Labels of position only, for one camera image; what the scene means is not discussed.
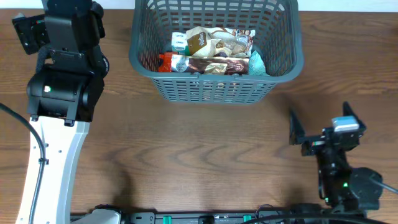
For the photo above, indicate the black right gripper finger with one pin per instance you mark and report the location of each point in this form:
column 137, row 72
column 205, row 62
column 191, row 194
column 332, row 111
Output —
column 296, row 131
column 348, row 111

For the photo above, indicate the white brown snack pouch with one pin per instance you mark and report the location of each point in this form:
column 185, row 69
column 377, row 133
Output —
column 204, row 42

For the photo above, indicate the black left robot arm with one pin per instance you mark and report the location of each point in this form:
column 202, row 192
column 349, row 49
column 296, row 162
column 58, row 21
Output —
column 62, row 95

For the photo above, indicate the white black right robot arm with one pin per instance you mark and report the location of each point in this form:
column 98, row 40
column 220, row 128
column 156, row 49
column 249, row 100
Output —
column 344, row 188

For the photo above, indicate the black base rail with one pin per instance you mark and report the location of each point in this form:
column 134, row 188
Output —
column 304, row 213

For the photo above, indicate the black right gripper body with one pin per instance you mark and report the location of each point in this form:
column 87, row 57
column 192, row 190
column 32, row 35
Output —
column 315, row 139

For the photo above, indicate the grey plastic basket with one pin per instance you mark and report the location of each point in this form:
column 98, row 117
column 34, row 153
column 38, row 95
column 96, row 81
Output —
column 278, row 40

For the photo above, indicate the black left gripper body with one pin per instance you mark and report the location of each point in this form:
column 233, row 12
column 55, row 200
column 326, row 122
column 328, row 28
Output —
column 23, row 34

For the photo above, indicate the orange spaghetti packet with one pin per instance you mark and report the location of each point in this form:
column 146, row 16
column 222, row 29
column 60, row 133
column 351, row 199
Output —
column 166, row 61

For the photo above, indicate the small teal tissue packet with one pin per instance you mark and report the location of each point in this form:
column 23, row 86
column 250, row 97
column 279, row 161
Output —
column 256, row 65

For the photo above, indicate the tissue multipack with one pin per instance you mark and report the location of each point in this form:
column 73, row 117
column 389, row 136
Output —
column 179, row 43

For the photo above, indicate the brown Nescafe Gold coffee bag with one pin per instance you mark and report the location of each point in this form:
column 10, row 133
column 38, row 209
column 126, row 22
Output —
column 214, row 66

